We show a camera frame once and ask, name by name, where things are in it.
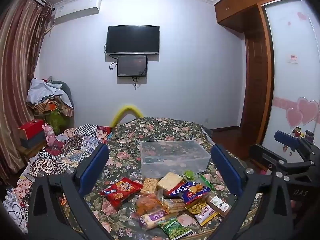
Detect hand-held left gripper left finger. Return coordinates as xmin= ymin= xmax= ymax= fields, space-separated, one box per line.
xmin=27 ymin=144 xmax=113 ymax=240

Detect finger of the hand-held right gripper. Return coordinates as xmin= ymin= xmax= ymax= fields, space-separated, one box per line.
xmin=249 ymin=144 xmax=317 ymax=183
xmin=274 ymin=130 xmax=318 ymax=160

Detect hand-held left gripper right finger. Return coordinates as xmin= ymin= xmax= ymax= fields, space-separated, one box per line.
xmin=211 ymin=144 xmax=294 ymax=240

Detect green strip packet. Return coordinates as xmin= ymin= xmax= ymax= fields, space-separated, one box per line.
xmin=196 ymin=172 xmax=214 ymax=189

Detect brown packet white label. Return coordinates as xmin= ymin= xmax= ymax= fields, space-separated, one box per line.
xmin=204 ymin=192 xmax=232 ymax=217

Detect yellow nut packet pink label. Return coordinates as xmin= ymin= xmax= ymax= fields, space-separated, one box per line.
xmin=186 ymin=200 xmax=218 ymax=227

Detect clear plastic storage container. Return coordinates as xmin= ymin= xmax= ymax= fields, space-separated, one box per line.
xmin=140 ymin=140 xmax=212 ymax=179

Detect purple label wafer roll packet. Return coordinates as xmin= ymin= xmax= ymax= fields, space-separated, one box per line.
xmin=136 ymin=209 xmax=179 ymax=230

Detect small colourful bottles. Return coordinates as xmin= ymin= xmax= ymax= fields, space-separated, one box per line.
xmin=293 ymin=126 xmax=316 ymax=140

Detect pink heart decal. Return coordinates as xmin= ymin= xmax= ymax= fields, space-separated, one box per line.
xmin=286 ymin=97 xmax=320 ymax=128

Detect patchwork quilt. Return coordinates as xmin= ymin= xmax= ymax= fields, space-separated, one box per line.
xmin=5 ymin=124 xmax=112 ymax=220

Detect blue and red snack packet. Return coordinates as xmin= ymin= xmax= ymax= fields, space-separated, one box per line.
xmin=168 ymin=181 xmax=212 ymax=204

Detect white sliding door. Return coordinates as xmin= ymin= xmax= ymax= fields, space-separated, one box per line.
xmin=261 ymin=0 xmax=320 ymax=170

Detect yellow foam tube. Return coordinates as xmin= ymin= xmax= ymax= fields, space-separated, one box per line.
xmin=111 ymin=104 xmax=144 ymax=128

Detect pink rabbit toy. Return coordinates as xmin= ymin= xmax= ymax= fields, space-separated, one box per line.
xmin=41 ymin=124 xmax=57 ymax=146

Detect square pale cracker packet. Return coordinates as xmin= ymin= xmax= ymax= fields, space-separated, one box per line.
xmin=157 ymin=172 xmax=184 ymax=191

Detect clear small cracker packet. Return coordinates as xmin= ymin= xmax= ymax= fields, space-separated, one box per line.
xmin=140 ymin=178 xmax=159 ymax=196

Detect clear orange fried snack packet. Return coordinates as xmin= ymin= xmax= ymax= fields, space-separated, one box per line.
xmin=131 ymin=191 xmax=165 ymax=218

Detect wooden nightstand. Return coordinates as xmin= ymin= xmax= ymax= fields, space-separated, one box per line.
xmin=17 ymin=142 xmax=50 ymax=161

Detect dark grey box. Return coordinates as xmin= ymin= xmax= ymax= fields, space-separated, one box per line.
xmin=20 ymin=132 xmax=48 ymax=149

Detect brown patterned cloth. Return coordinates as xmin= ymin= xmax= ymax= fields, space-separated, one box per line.
xmin=30 ymin=97 xmax=75 ymax=117

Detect red box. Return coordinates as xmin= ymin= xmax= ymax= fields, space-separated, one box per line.
xmin=17 ymin=119 xmax=45 ymax=139

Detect wooden wardrobe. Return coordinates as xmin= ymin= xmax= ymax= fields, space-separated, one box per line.
xmin=214 ymin=0 xmax=308 ymax=153

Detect green pea packet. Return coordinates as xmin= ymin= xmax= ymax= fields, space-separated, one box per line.
xmin=156 ymin=217 xmax=193 ymax=240

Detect grey chair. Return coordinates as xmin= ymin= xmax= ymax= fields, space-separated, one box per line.
xmin=51 ymin=81 xmax=74 ymax=108

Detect white patterned cloth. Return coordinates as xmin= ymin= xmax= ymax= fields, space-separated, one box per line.
xmin=2 ymin=190 xmax=28 ymax=233

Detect white crumpled cloth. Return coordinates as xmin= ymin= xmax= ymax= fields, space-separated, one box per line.
xmin=26 ymin=78 xmax=63 ymax=103

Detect striped brown curtain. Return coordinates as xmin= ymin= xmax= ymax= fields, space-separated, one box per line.
xmin=0 ymin=0 xmax=54 ymax=180

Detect white air conditioner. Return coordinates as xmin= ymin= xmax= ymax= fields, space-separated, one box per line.
xmin=54 ymin=0 xmax=102 ymax=20

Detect small black wall monitor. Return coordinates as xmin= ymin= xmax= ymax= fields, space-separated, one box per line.
xmin=117 ymin=55 xmax=148 ymax=77

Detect large black wall television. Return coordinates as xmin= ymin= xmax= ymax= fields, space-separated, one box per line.
xmin=105 ymin=25 xmax=160 ymax=55

